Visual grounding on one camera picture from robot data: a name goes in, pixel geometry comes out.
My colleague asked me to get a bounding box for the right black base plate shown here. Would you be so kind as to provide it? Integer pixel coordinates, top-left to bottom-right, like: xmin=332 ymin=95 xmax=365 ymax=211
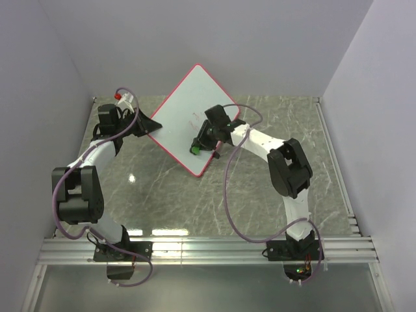
xmin=262 ymin=240 xmax=320 ymax=261

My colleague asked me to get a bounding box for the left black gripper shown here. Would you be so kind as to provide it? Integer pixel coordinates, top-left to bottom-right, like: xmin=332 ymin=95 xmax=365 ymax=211
xmin=116 ymin=108 xmax=163 ymax=138

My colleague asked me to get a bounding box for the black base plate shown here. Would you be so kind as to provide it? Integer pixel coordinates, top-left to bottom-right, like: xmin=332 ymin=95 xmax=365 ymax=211
xmin=262 ymin=240 xmax=320 ymax=261
xmin=92 ymin=241 xmax=153 ymax=263

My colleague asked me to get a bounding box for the pink framed whiteboard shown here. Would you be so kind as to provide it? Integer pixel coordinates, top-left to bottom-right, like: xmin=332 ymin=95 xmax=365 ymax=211
xmin=149 ymin=64 xmax=240 ymax=177

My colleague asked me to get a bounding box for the green whiteboard eraser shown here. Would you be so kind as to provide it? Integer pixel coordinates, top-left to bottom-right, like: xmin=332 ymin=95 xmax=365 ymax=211
xmin=190 ymin=146 xmax=200 ymax=155

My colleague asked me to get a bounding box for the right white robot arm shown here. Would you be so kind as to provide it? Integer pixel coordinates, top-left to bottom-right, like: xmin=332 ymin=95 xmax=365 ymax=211
xmin=190 ymin=105 xmax=318 ymax=260

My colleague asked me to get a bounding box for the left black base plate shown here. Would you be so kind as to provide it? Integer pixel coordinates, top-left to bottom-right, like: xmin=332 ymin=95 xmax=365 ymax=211
xmin=92 ymin=241 xmax=153 ymax=263

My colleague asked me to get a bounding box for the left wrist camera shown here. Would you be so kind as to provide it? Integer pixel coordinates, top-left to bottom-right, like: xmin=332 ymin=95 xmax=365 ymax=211
xmin=114 ymin=92 xmax=135 ymax=111

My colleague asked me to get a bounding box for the aluminium front rail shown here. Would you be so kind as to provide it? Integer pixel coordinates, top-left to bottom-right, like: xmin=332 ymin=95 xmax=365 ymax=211
xmin=37 ymin=236 xmax=378 ymax=265

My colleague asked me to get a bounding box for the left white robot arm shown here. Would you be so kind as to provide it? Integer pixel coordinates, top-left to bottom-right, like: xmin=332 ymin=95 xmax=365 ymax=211
xmin=51 ymin=104 xmax=162 ymax=261

